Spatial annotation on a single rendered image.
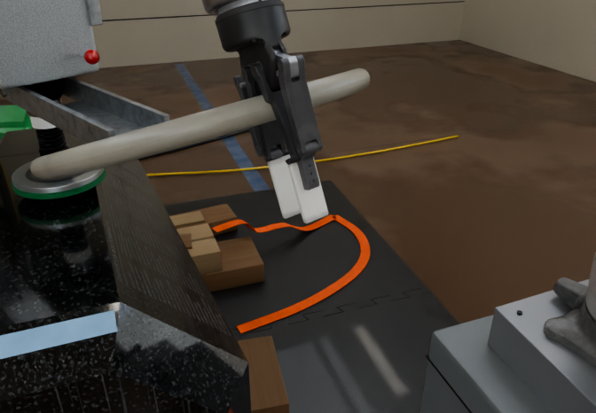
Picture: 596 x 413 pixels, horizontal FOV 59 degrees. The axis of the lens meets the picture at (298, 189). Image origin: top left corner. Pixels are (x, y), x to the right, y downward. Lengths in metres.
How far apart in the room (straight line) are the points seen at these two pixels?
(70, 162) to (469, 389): 0.65
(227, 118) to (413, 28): 6.80
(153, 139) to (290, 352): 1.53
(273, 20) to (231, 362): 0.78
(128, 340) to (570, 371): 0.71
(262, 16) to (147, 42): 5.71
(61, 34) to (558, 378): 1.12
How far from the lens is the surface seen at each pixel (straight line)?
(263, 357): 1.82
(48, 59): 1.27
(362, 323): 2.14
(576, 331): 0.86
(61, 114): 1.12
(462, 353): 0.92
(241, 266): 2.27
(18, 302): 1.09
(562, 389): 0.84
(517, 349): 0.88
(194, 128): 0.55
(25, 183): 1.41
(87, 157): 0.60
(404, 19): 7.22
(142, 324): 1.04
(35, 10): 1.26
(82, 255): 1.17
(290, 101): 0.52
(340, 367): 1.96
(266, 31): 0.55
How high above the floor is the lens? 1.41
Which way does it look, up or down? 27 degrees down
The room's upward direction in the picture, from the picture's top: straight up
